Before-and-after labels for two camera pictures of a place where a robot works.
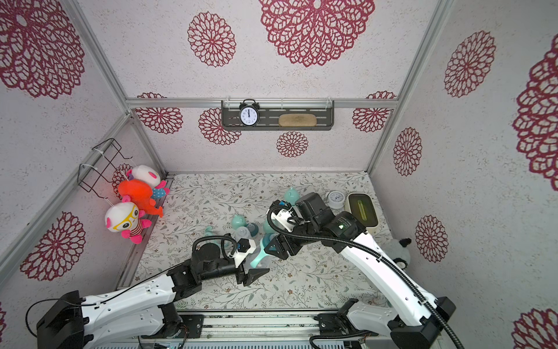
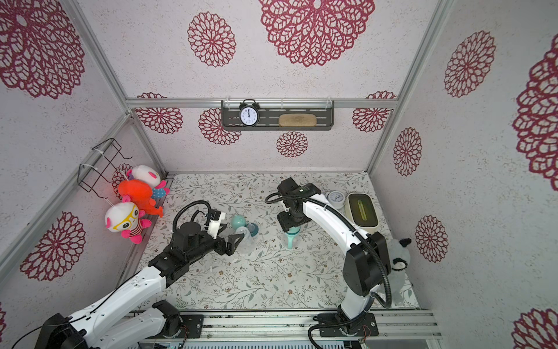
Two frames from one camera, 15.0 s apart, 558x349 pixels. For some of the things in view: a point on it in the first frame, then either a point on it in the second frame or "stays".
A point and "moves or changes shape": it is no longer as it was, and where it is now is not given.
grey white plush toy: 397,251 stays
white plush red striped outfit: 126,217 stays
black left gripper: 250,278 -> 224,249
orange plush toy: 140,193 stays
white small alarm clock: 336,199 stays
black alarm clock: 249,112 stays
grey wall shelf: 270,111 stays
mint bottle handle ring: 262,254 moves or changes shape
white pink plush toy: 159,187 stays
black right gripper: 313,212 -> 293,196
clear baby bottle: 257,257 moves or changes shape
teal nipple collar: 253,229 stays
